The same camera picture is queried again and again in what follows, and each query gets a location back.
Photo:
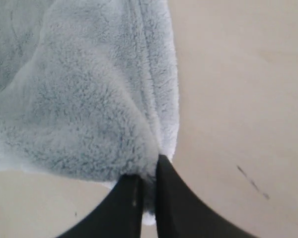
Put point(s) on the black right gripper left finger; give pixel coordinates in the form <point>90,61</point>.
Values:
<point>119,215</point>

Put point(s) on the light blue fluffy towel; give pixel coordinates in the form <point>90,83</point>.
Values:
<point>88,89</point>

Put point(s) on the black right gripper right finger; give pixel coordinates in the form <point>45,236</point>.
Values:
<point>180,213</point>

